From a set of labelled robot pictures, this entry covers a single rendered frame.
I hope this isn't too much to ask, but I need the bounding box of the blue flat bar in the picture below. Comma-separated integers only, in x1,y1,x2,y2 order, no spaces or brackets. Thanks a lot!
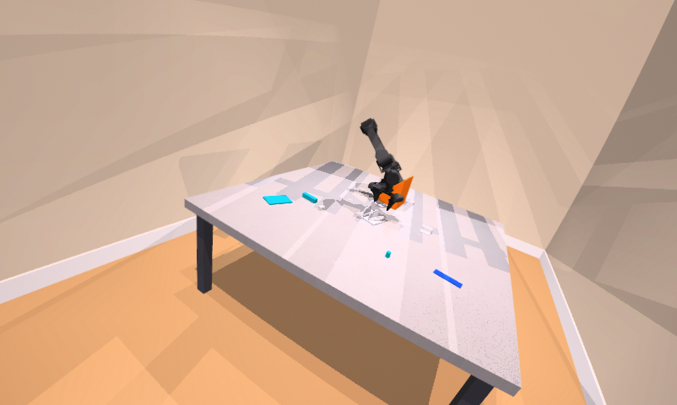
433,269,463,289

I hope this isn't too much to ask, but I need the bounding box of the cyan flat square plate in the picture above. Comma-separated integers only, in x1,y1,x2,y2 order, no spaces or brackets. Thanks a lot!
263,195,292,205

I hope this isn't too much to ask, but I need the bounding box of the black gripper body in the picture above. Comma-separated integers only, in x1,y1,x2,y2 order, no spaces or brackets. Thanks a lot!
368,177,403,203

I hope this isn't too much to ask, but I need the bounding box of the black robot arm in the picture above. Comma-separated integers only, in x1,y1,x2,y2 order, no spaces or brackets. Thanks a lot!
360,118,404,194

